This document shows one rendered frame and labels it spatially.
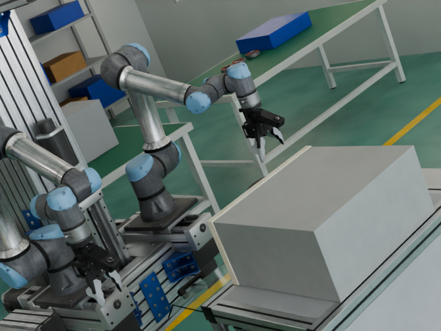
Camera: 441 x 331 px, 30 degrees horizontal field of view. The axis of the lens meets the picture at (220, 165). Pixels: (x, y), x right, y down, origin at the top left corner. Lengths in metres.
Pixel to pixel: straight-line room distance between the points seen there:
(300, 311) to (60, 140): 1.31
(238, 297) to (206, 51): 7.66
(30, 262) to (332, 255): 1.20
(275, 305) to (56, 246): 1.01
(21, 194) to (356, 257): 1.51
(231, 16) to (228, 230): 7.14
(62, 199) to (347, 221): 0.80
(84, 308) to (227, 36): 6.74
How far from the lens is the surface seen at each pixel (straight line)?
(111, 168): 5.18
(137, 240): 3.34
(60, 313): 3.03
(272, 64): 6.08
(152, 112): 3.20
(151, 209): 3.18
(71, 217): 2.34
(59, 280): 2.92
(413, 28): 7.76
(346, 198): 2.03
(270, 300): 2.14
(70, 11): 9.23
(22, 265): 2.82
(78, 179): 2.48
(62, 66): 9.12
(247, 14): 9.02
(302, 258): 2.01
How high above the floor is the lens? 2.13
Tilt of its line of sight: 18 degrees down
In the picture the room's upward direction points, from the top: 22 degrees counter-clockwise
